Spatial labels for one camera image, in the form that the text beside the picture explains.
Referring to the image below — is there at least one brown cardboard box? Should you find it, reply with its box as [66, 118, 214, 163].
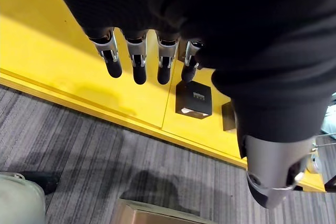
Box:
[114, 198, 218, 224]

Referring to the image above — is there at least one yellow shelf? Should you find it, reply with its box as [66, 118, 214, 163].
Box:
[0, 0, 326, 193]

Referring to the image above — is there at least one silver robot leg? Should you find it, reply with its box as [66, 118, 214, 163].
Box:
[0, 171, 47, 224]

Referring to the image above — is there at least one dark robot foot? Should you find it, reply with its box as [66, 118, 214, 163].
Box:
[15, 171, 60, 196]

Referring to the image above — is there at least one small black box white print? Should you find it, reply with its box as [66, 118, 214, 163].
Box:
[175, 81, 213, 120]

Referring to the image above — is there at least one dark flat box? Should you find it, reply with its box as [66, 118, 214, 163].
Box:
[221, 102, 237, 132]

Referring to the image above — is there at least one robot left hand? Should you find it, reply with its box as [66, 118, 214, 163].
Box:
[46, 0, 336, 209]

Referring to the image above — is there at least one black metal rack frame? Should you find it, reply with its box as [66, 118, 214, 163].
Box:
[324, 174, 336, 194]

